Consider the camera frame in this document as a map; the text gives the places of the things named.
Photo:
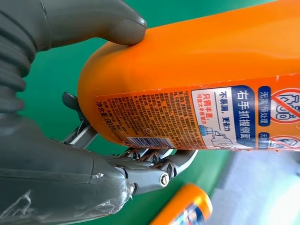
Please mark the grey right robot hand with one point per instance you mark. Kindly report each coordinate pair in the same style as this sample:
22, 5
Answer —
47, 174

